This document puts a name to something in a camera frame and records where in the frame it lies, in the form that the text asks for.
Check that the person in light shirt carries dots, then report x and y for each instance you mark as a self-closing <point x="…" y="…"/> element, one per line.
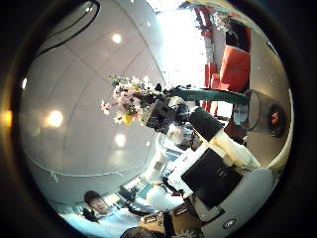
<point x="109" y="218"/>

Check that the clear glass vase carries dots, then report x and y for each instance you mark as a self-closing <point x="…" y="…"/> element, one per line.
<point x="261" y="112"/>

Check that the bouquet with green stem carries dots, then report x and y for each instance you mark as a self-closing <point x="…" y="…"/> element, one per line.
<point x="128" y="95"/>

